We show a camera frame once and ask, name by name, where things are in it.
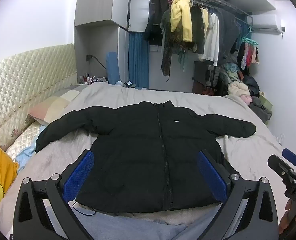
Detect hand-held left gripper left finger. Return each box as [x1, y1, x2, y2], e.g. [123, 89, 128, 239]
[12, 149, 95, 240]

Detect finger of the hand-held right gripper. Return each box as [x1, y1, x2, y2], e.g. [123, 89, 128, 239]
[267, 154, 296, 180]
[282, 148, 296, 174]

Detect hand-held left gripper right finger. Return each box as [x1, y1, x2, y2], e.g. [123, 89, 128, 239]
[196, 150, 279, 240]

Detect black puffer jacket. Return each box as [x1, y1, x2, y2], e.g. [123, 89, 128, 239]
[35, 100, 257, 217]

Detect pile of clothes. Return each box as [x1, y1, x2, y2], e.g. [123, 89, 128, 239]
[216, 62, 273, 124]

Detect green clothes hangers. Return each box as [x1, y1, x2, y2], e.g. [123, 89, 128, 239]
[241, 25, 259, 46]

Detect person's right hand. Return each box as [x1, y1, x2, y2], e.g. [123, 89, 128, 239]
[278, 199, 294, 234]

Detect beige bed cover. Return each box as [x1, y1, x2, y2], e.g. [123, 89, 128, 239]
[0, 82, 296, 240]

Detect light blue cloth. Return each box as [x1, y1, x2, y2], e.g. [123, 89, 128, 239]
[15, 125, 48, 173]

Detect green paper bag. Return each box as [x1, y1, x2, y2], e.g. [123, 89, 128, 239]
[259, 91, 273, 110]

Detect cream quilted bed sheet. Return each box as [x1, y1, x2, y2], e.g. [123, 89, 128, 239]
[5, 122, 47, 160]

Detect pastel checked pillow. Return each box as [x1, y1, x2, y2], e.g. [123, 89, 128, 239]
[28, 84, 90, 127]

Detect grey-blue cloth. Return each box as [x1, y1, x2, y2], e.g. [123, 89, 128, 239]
[44, 204, 241, 240]

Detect row of cosmetic bottles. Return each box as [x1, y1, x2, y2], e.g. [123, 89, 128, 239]
[79, 72, 107, 85]

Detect black storage unit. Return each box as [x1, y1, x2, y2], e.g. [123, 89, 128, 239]
[192, 60, 224, 96]

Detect cream quilted headboard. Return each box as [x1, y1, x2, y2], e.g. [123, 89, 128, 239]
[0, 44, 78, 153]

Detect hanging small colourful garments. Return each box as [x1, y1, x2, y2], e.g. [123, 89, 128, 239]
[236, 41, 260, 71]

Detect blue rolled mat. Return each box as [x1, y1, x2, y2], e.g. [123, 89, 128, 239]
[105, 52, 121, 83]

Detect blue curtain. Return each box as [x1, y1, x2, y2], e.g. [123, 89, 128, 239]
[128, 31, 151, 89]

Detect dark patterned scarf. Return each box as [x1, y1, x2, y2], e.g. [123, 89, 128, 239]
[160, 9, 188, 77]

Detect white air conditioner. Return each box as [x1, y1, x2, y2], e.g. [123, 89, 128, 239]
[250, 14, 283, 34]

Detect white hoodie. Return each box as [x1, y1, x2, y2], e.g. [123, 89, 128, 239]
[198, 12, 220, 67]

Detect dark grey hanging coat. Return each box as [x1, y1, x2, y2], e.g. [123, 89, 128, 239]
[216, 7, 241, 60]

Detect black hanging garment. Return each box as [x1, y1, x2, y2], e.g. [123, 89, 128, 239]
[191, 5, 206, 54]

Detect pale yellow shirt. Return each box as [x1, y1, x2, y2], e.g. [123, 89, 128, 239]
[200, 7, 210, 32]

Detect black hanging coats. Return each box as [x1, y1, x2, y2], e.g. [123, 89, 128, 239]
[143, 0, 172, 47]

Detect yellow hoodie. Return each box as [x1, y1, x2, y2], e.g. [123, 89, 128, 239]
[170, 0, 194, 43]

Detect grey wardrobe cabinet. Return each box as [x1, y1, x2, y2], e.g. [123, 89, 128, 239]
[74, 0, 151, 90]

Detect black wall charger with cable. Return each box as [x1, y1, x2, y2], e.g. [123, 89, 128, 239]
[86, 54, 107, 70]

